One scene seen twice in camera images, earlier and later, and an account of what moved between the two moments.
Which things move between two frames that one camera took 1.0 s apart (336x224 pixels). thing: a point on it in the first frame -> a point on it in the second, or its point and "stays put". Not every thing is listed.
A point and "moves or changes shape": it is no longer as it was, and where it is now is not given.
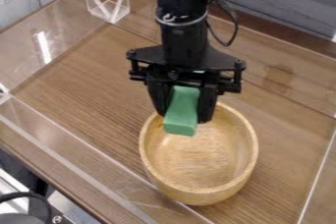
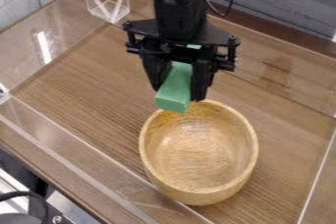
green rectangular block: (181, 121) moves or changes shape
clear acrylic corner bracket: (109, 10) stays put
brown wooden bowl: (202, 169) stays put
